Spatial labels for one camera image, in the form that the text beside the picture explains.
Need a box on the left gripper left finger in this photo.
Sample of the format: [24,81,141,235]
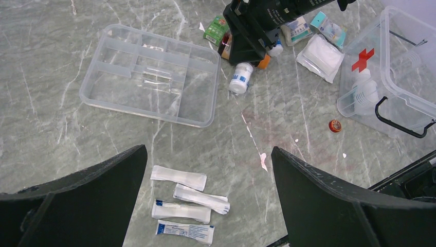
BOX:
[1,145,148,246]

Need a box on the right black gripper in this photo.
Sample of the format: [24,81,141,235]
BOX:
[223,1,307,65]

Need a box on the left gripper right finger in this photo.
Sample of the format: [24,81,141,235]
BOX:
[271,147,435,246]

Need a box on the small white pill bottle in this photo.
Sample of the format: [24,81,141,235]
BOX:
[229,62,254,94]

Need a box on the teal striped packet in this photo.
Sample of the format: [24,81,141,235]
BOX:
[280,16,313,46]

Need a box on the teal carded blister pack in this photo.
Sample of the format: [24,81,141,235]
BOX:
[310,11,347,50]

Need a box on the large white bottle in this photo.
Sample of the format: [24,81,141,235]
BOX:
[352,68,379,116]

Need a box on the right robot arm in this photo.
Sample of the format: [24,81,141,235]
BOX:
[223,0,333,65]

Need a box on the white bottle blue label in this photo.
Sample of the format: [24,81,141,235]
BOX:
[267,39,283,57]

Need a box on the small green box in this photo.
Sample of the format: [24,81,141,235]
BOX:
[203,15,229,46]

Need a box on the white gauze pad packet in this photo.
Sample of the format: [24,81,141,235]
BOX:
[296,34,344,84]

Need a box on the small round red tin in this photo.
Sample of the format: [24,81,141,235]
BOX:
[329,119,342,133]

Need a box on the white sachet top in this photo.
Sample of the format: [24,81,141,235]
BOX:
[150,165,207,191]

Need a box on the blue printed sachet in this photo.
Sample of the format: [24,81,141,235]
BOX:
[155,220,215,245]

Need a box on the clear divided organizer tray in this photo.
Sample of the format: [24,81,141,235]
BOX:
[79,24,221,128]

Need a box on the clear first aid box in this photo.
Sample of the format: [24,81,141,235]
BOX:
[337,6,435,138]

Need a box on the black base frame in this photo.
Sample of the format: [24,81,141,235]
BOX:
[368,151,435,203]

